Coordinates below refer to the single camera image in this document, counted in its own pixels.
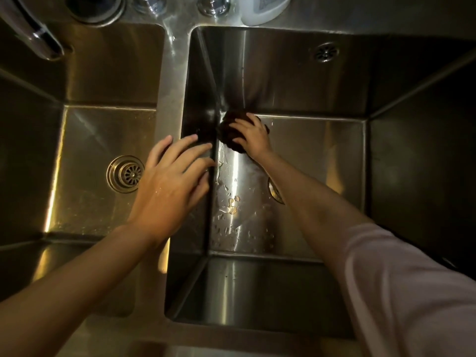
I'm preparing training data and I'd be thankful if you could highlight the person's left hand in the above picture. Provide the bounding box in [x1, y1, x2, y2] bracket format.
[128, 134, 218, 246]

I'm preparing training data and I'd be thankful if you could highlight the person's right hand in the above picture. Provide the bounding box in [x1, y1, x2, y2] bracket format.
[229, 112, 275, 164]

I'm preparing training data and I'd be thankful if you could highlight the dark brown cleaning cloth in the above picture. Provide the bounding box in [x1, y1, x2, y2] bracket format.
[215, 109, 270, 155]

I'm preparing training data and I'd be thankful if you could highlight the stainless steel sink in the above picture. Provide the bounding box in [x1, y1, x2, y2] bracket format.
[0, 0, 476, 357]

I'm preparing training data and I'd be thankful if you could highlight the person's left forearm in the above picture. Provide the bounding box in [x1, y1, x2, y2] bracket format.
[0, 223, 161, 357]

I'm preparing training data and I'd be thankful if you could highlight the round steel sink drain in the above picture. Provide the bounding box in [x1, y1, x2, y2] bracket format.
[106, 155, 146, 194]
[267, 177, 286, 205]

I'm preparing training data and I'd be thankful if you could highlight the white striped shirt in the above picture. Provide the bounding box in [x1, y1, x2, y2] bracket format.
[336, 223, 476, 357]

